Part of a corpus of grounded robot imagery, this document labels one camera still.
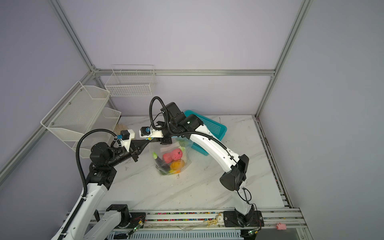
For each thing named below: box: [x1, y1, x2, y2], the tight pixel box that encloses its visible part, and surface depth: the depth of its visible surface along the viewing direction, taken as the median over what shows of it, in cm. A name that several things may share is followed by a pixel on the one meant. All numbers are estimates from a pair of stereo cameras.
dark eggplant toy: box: [153, 152, 171, 176], surface depth 84 cm
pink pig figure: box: [276, 222, 287, 230], surface depth 72 cm
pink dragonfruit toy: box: [162, 148, 183, 164], surface depth 85 cm
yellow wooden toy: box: [203, 218, 218, 227], surface depth 73 cm
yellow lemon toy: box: [169, 159, 185, 173], surface depth 86 cm
